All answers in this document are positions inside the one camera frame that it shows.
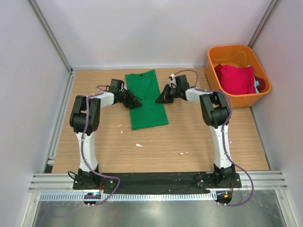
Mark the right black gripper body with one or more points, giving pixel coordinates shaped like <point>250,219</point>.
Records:
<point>175,92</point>

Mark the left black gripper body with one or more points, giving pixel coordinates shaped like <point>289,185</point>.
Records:
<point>123,97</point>

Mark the green t shirt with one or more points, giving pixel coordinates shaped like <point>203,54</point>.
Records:
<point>145,87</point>

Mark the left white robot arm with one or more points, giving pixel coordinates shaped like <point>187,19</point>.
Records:
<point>85,120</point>

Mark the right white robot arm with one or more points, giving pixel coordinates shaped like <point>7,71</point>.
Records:
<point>215,113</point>

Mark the red t shirt in bin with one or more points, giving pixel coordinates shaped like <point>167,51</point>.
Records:
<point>237,80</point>

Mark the light blue cloth in bin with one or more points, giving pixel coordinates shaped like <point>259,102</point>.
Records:
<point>256,84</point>

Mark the dark red cloth in bin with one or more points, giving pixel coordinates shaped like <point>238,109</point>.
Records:
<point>261,81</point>

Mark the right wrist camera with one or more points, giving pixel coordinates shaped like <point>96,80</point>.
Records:
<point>178,82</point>

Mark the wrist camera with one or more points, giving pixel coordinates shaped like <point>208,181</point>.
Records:
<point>178,82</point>
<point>116,86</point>

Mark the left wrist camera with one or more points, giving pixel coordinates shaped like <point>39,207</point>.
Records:
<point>116,86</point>

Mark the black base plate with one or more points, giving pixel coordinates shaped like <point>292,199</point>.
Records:
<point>155,183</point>

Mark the white slotted cable duct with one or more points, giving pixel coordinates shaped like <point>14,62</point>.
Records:
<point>93,197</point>

